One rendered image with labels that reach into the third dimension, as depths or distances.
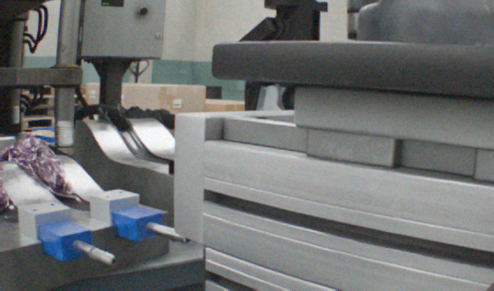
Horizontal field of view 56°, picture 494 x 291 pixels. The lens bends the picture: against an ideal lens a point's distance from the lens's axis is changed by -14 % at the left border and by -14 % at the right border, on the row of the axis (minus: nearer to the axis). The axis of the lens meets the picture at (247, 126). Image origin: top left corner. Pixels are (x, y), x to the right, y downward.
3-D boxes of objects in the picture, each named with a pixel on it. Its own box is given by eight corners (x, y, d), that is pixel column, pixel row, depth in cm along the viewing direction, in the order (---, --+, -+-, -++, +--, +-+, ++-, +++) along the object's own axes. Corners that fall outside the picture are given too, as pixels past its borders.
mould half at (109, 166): (310, 216, 85) (315, 134, 84) (174, 242, 69) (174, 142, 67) (154, 168, 123) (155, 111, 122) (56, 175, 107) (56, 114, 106)
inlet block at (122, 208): (202, 256, 55) (203, 209, 55) (173, 267, 51) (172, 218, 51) (120, 230, 62) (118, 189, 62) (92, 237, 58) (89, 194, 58)
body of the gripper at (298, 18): (298, 90, 64) (301, -6, 63) (248, 86, 70) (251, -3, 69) (334, 90, 70) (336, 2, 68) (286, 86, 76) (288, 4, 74)
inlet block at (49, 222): (134, 280, 46) (131, 228, 46) (96, 294, 42) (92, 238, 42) (56, 246, 53) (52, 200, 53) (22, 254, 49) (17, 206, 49)
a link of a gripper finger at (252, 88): (245, 112, 67) (263, 47, 68) (237, 111, 68) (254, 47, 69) (270, 122, 70) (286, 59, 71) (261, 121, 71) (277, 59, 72)
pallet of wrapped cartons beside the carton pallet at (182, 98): (214, 182, 514) (218, 85, 506) (145, 193, 448) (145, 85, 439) (137, 164, 595) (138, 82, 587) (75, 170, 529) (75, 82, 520)
